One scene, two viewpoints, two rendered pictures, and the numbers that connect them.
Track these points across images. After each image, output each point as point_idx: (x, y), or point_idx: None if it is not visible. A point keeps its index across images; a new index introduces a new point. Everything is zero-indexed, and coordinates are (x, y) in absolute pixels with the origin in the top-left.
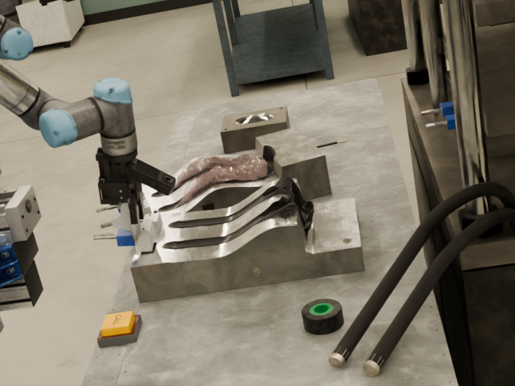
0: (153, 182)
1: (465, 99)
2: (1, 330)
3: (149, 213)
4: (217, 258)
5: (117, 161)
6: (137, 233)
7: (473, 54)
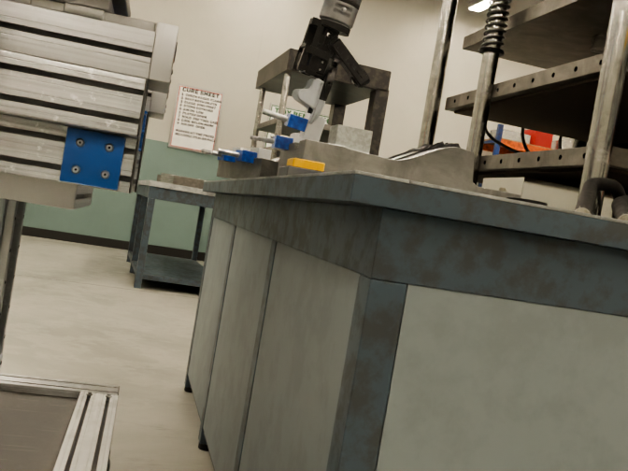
0: (356, 66)
1: (610, 112)
2: (90, 204)
3: (268, 156)
4: (392, 160)
5: (336, 27)
6: (318, 114)
7: (624, 77)
